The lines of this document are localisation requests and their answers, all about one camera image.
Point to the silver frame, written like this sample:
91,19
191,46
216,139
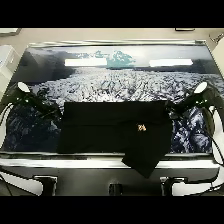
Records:
66,163

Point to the black T-shirt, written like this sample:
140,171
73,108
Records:
110,128

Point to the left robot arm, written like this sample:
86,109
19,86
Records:
24,87

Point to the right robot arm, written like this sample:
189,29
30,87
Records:
200,88

